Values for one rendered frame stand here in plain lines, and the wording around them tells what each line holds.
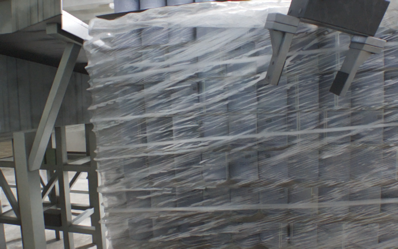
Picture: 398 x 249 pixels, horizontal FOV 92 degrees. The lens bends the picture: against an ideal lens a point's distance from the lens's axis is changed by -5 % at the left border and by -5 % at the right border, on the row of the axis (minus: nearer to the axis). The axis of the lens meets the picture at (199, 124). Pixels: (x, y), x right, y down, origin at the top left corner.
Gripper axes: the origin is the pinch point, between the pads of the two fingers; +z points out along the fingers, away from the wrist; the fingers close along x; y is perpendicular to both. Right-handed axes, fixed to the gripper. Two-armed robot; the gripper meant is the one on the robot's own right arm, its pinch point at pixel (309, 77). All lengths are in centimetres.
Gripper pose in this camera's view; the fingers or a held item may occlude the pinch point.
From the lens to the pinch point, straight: 40.3
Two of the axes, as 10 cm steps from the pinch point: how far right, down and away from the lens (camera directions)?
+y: 1.0, 4.6, -8.8
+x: 9.8, 1.1, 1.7
